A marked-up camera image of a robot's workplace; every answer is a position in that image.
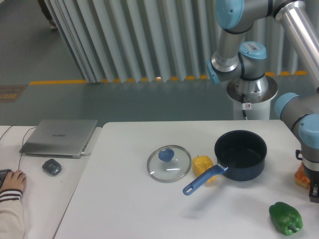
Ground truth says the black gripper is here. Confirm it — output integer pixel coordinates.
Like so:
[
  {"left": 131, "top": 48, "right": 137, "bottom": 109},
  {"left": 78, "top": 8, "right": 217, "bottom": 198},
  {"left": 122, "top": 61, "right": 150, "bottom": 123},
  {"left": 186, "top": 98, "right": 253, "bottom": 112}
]
[{"left": 303, "top": 166, "right": 319, "bottom": 203}]

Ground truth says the dark blue saucepan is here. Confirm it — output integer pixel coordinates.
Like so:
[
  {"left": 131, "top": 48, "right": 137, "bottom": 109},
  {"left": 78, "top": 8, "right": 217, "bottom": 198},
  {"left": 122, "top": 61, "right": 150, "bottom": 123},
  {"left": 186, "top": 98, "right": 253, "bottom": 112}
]
[{"left": 182, "top": 130, "right": 267, "bottom": 196}]

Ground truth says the white striped sleeve forearm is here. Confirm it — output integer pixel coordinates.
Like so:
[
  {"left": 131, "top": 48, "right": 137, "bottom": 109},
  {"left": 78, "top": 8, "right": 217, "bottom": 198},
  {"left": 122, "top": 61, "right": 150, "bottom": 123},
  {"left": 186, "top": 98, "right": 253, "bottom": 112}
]
[{"left": 0, "top": 189, "right": 25, "bottom": 239}]

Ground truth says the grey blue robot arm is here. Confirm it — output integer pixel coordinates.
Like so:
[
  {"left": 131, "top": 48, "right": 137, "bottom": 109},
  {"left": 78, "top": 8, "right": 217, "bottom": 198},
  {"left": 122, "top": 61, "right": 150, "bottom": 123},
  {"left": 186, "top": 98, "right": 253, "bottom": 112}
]
[{"left": 206, "top": 0, "right": 319, "bottom": 203}]

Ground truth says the person's hand on mouse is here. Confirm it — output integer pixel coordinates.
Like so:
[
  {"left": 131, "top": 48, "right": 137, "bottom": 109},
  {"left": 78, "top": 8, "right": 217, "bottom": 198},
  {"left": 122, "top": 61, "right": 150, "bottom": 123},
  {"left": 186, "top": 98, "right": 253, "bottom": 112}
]
[{"left": 0, "top": 170, "right": 26, "bottom": 192}]

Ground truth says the orange bread loaf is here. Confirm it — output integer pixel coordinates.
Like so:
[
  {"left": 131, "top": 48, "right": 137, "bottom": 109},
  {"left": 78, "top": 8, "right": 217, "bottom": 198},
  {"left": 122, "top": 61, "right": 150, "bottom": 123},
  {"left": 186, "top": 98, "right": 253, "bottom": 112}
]
[{"left": 294, "top": 162, "right": 311, "bottom": 189}]

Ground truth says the green bell pepper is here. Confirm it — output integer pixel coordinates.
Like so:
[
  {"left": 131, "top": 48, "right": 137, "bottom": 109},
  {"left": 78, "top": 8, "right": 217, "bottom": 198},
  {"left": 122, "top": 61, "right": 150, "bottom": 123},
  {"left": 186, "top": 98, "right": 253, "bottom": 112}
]
[{"left": 269, "top": 202, "right": 304, "bottom": 236}]

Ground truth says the yellow bell pepper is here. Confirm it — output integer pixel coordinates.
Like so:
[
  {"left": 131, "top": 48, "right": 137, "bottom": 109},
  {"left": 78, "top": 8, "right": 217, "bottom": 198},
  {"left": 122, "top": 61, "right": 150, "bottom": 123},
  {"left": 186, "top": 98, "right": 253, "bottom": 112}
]
[{"left": 191, "top": 155, "right": 214, "bottom": 177}]

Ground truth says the glass lid blue knob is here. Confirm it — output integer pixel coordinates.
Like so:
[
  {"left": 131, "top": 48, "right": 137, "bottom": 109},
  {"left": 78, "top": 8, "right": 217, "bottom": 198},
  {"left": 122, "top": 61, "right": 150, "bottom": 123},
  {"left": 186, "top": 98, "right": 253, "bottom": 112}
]
[{"left": 147, "top": 145, "right": 192, "bottom": 183}]

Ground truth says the white usb adapter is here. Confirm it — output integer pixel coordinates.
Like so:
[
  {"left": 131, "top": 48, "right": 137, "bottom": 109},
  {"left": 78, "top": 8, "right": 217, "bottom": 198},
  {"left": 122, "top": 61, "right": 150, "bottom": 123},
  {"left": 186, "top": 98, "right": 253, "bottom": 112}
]
[{"left": 81, "top": 152, "right": 91, "bottom": 156}]

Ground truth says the folding partition screen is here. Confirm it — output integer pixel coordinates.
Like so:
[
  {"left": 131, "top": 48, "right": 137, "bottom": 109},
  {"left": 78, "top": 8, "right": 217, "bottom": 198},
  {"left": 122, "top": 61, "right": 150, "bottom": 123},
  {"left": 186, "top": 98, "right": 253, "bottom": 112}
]
[{"left": 46, "top": 0, "right": 319, "bottom": 84}]

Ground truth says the silver laptop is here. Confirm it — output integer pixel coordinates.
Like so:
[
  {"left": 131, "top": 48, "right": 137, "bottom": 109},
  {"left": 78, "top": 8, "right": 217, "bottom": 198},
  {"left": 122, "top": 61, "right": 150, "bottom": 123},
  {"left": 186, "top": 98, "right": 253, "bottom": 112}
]
[{"left": 20, "top": 119, "right": 98, "bottom": 158}]

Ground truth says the dark grey earbuds case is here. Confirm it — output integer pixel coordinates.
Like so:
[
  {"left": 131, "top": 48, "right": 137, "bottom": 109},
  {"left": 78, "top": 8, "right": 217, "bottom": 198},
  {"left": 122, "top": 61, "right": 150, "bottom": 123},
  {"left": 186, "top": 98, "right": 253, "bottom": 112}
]
[{"left": 42, "top": 158, "right": 62, "bottom": 176}]

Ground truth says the distant person's leg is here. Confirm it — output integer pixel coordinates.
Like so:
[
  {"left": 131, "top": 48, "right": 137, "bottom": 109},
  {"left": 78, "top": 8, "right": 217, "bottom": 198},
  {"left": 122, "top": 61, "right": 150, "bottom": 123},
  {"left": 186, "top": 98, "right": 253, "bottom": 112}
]
[{"left": 37, "top": 0, "right": 58, "bottom": 31}]

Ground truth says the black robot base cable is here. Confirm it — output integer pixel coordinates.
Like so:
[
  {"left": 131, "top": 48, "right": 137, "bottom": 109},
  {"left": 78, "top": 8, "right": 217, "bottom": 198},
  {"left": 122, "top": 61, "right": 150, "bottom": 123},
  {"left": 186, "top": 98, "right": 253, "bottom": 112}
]
[{"left": 240, "top": 93, "right": 248, "bottom": 120}]

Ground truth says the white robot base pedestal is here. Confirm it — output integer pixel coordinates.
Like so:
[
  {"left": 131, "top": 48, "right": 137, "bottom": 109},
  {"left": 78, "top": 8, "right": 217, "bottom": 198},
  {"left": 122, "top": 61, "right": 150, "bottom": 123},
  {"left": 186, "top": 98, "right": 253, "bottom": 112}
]
[{"left": 226, "top": 75, "right": 278, "bottom": 120}]

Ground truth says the black laptop cable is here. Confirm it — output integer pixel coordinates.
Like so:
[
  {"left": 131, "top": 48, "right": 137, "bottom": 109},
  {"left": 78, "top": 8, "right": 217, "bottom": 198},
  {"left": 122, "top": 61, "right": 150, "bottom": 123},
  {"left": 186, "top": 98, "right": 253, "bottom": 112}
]
[{"left": 17, "top": 126, "right": 38, "bottom": 171}]

